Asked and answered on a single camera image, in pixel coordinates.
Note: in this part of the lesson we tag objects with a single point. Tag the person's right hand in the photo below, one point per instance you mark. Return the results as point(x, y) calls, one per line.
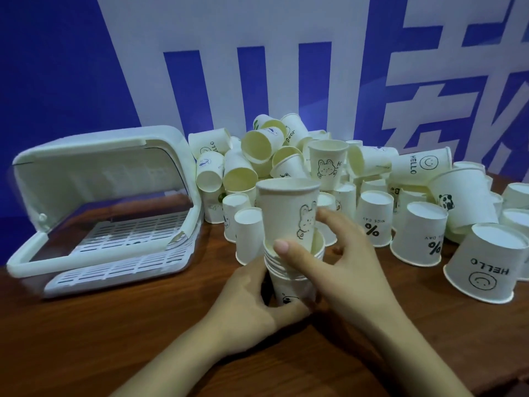
point(359, 285)

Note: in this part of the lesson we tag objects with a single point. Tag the person's left hand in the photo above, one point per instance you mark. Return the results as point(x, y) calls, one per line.
point(239, 314)

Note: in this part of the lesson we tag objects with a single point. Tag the panda print white paper cup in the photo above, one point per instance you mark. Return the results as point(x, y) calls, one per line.
point(285, 291)

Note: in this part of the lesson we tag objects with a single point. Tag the nested stack of paper cups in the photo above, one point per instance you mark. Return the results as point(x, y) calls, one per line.
point(270, 268)

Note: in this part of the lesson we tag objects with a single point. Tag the rabbit print white paper cup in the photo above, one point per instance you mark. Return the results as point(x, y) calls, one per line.
point(281, 206)

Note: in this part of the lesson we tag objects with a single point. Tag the pile of paper cups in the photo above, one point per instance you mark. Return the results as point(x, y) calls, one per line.
point(467, 194)

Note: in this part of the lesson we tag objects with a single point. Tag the white plastic storage box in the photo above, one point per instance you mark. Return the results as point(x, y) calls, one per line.
point(103, 140)

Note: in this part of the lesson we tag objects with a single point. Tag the white slotted drain tray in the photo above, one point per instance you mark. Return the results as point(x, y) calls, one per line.
point(124, 268)

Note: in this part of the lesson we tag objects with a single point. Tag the brown wooden table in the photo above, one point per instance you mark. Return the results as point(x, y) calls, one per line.
point(103, 334)

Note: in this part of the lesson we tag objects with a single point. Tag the blue white backdrop banner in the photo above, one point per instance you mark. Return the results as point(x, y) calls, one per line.
point(62, 57)

